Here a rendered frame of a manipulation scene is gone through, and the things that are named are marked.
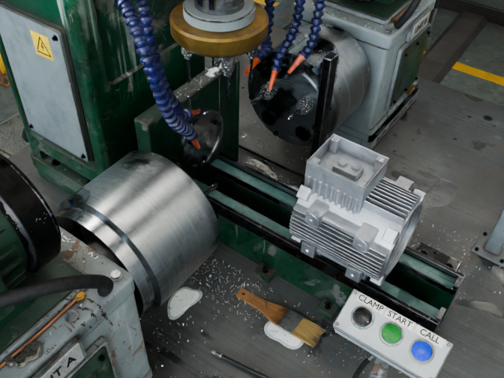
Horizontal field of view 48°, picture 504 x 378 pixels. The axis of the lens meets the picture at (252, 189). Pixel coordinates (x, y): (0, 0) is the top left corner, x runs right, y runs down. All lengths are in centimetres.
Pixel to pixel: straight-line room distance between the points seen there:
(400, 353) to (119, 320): 43
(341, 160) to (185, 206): 31
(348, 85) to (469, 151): 52
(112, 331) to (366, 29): 93
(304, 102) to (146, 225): 53
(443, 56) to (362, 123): 218
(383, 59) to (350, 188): 51
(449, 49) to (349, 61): 247
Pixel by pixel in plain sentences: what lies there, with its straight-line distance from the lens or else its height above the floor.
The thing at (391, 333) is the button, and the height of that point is 107.
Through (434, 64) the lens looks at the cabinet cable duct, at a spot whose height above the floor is 3.
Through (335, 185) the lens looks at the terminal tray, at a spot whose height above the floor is 112.
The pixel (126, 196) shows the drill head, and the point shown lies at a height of 116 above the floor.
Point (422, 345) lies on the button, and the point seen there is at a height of 108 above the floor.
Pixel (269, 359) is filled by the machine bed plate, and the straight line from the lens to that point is 118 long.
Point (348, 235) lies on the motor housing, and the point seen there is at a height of 105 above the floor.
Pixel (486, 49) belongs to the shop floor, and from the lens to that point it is 397.
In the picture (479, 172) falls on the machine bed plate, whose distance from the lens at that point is 166.
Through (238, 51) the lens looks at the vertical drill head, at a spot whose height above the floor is 131.
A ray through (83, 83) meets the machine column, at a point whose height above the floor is 120.
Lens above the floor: 183
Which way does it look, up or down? 44 degrees down
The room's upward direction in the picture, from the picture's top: 2 degrees clockwise
